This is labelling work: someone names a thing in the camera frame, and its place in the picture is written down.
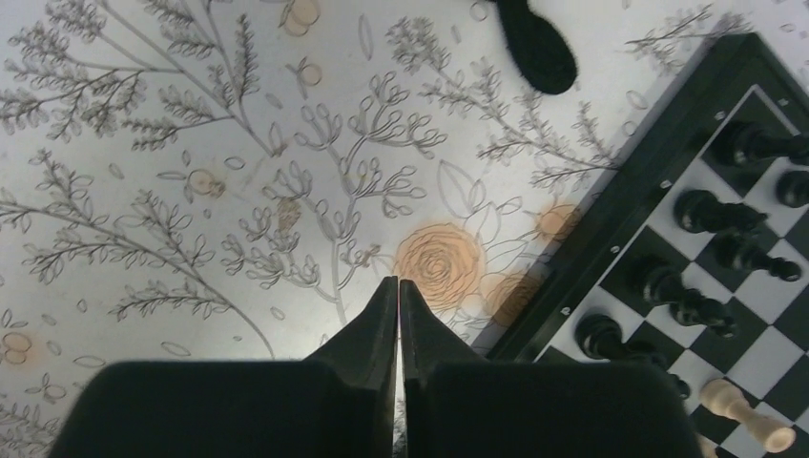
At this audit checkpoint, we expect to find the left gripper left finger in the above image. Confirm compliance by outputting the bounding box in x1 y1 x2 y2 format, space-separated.
51 277 399 457

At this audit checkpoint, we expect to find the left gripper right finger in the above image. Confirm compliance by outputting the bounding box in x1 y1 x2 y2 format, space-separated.
399 280 701 457

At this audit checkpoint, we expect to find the white chess piece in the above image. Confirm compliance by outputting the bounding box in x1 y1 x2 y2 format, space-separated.
698 379 797 453

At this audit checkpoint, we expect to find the black white chess board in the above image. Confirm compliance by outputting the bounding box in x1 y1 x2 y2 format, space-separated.
488 32 808 457

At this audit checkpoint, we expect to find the black chess piece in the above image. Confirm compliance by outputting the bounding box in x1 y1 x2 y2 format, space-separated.
674 190 769 234
715 235 803 282
776 170 809 208
574 314 692 400
714 122 808 167
629 256 738 339

